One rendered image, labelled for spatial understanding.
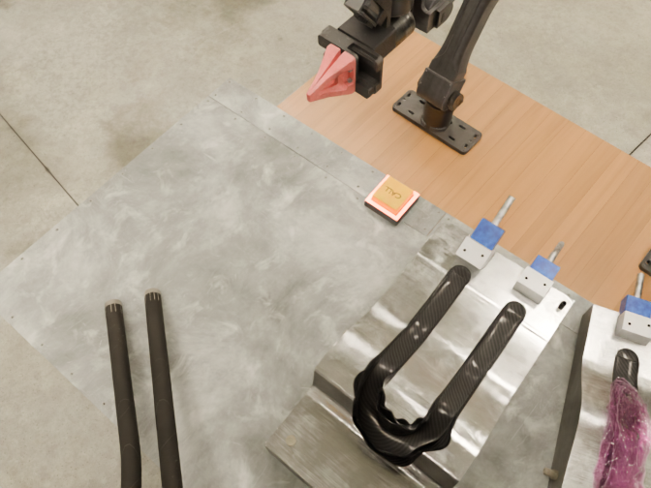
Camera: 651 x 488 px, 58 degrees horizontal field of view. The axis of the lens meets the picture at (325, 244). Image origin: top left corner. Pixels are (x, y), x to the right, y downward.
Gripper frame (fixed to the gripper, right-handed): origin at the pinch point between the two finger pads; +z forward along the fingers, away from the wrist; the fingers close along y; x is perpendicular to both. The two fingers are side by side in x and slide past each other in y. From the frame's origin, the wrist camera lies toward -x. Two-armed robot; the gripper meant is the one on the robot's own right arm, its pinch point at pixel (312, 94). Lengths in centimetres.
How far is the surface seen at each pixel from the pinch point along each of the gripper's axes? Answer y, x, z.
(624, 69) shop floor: 9, 124, -172
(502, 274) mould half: 32.5, 30.8, -10.6
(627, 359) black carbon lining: 56, 35, -13
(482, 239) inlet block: 26.7, 26.7, -11.8
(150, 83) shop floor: -134, 121, -37
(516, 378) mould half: 44, 31, 3
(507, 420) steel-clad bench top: 47, 39, 7
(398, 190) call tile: 6.3, 36.3, -15.6
